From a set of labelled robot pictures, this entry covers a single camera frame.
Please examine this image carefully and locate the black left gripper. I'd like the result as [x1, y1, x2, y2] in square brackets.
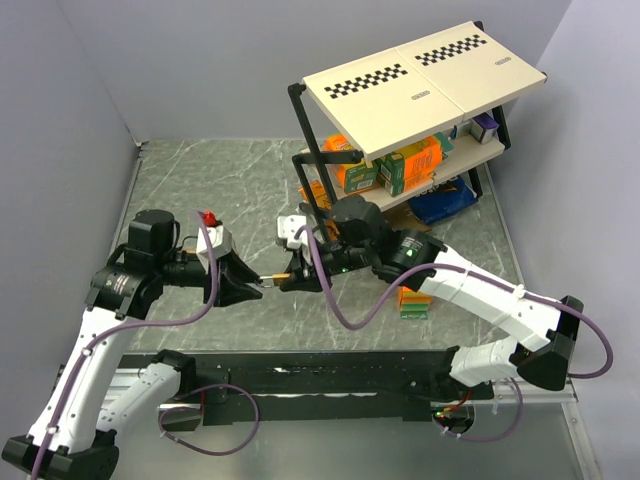
[156, 247, 262, 305]

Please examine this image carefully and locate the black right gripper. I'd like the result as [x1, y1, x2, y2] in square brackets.
[280, 232, 375, 292]

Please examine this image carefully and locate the medium brass padlock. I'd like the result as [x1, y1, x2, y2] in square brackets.
[260, 273, 291, 288]

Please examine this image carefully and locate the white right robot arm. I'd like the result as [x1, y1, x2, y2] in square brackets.
[277, 195, 583, 399]

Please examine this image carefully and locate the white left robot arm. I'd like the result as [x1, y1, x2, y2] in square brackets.
[1, 209, 262, 479]

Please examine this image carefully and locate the Sponge Daddy sponge pack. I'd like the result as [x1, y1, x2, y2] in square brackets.
[397, 286, 432, 320]

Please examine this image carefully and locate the brown snack bag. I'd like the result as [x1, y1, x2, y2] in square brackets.
[383, 202, 431, 232]

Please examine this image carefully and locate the green box left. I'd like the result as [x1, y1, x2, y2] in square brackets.
[342, 163, 379, 194]

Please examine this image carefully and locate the green box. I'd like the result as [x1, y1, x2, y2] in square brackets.
[376, 153, 433, 197]
[342, 163, 379, 194]

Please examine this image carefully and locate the orange chip bag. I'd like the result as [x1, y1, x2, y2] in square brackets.
[323, 134, 367, 194]

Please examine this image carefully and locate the green box right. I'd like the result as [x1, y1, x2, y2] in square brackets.
[376, 153, 433, 197]

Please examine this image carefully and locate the orange box on shelf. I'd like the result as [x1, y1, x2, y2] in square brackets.
[394, 135, 442, 178]

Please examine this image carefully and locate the blue snack bag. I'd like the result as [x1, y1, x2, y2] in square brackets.
[408, 176, 477, 225]

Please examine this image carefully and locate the cream folding shelf rack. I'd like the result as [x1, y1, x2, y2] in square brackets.
[287, 20, 547, 237]

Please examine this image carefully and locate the purple white small box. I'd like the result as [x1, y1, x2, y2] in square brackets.
[470, 113, 500, 144]

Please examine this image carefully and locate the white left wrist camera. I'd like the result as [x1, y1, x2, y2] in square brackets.
[196, 211, 235, 271]

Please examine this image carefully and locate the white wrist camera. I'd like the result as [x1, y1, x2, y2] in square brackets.
[196, 211, 235, 271]
[276, 215, 308, 251]

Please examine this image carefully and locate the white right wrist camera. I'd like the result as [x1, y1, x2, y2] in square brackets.
[276, 215, 308, 251]

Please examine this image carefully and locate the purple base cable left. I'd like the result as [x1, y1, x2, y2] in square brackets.
[158, 383, 260, 455]

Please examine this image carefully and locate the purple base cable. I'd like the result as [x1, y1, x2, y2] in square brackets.
[432, 377, 525, 444]
[158, 383, 260, 455]

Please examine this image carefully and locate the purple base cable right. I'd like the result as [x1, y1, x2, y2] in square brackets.
[432, 377, 525, 444]

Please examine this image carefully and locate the aluminium rail frame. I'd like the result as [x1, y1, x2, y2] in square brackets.
[113, 382, 603, 479]

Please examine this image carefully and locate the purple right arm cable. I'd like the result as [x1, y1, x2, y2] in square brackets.
[294, 224, 614, 379]

